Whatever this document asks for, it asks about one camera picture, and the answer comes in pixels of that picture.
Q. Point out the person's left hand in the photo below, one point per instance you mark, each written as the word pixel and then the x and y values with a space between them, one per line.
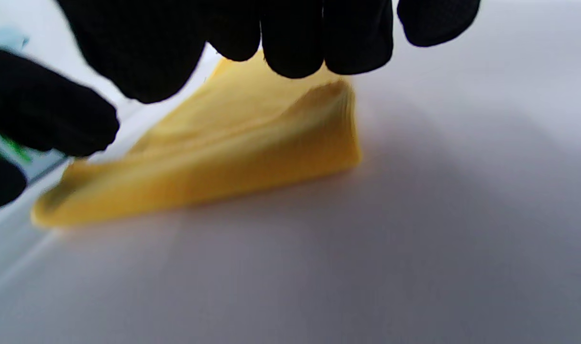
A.
pixel 46 110

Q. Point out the yellow square towel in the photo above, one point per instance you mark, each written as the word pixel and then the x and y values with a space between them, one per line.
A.
pixel 233 153

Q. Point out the person's right hand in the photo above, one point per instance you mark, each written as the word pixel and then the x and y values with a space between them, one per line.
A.
pixel 142 43

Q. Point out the green crumpled towel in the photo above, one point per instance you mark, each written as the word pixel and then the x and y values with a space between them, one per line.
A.
pixel 16 154

